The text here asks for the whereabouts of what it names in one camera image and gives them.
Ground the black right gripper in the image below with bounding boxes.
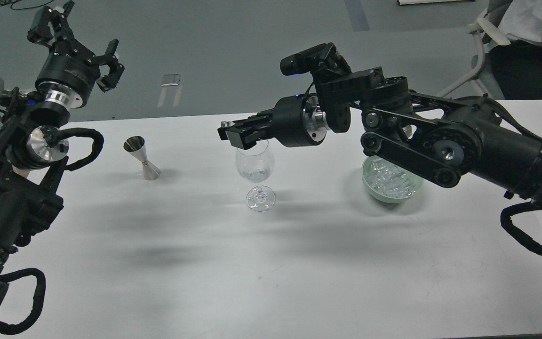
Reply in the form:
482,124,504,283
217,94,330,150

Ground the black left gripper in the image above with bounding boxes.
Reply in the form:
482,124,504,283
27,0,125,109

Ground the steel cocktail jigger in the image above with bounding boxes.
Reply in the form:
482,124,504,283
123,136,161,181

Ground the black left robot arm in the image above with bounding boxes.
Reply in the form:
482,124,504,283
0,0,124,335

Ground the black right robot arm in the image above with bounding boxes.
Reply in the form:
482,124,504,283
218,67,542,256

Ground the clear wine glass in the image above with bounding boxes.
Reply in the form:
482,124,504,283
235,140,277,212

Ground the pile of ice cubes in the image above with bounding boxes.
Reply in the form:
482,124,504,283
367,158,419,198

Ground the metal floor plate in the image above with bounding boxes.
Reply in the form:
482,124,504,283
160,73,181,87

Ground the green ceramic bowl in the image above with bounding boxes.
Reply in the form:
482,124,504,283
361,156,424,204

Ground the seated person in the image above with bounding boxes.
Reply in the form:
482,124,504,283
488,0,542,99

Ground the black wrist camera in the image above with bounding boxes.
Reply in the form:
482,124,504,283
279,43,337,76

